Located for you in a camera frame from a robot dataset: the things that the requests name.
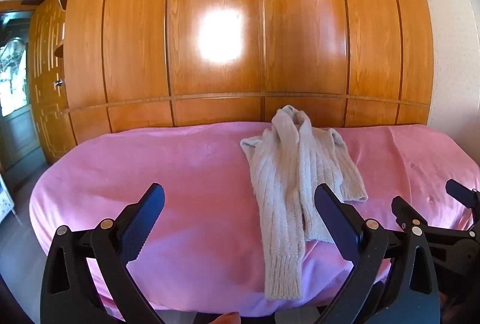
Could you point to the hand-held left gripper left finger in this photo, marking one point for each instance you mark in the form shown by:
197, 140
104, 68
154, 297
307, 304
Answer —
144, 224

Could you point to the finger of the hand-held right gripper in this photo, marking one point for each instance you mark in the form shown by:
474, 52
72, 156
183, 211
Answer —
407, 211
463, 194

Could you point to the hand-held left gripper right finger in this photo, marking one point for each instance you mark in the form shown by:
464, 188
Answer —
337, 221

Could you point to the cream knit sweater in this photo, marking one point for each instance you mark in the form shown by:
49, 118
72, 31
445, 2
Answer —
285, 174

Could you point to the pink blanket covered bed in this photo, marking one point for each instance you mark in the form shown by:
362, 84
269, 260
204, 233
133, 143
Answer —
195, 166

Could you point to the white patterned panel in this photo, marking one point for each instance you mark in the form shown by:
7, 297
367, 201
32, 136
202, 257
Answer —
5, 198

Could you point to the carved wooden door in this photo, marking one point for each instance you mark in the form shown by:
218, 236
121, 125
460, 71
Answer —
47, 91

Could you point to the dark framed mirror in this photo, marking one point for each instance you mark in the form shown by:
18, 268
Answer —
15, 91

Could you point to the wooden wardrobe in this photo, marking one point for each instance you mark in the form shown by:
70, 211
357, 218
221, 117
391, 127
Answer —
232, 28

